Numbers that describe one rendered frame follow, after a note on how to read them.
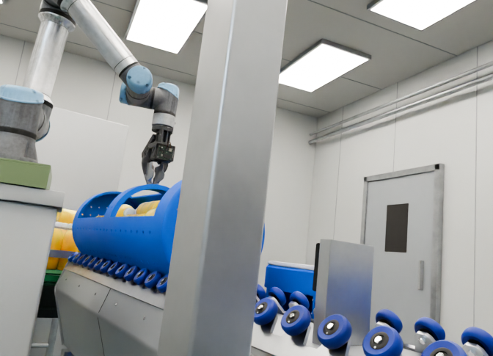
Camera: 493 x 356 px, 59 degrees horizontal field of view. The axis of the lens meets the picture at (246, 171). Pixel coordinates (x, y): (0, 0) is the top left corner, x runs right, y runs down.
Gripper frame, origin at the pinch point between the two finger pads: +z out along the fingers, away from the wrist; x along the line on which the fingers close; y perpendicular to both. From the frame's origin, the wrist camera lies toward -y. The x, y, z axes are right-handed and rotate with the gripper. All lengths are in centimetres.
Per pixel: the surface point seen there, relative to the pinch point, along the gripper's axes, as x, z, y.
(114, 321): -14.0, 38.8, 25.6
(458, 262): 359, 3, -101
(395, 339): -10, 26, 107
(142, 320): -13, 36, 41
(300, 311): -10, 25, 91
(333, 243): -4, 15, 90
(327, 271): -5, 20, 90
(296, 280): 27, 24, 47
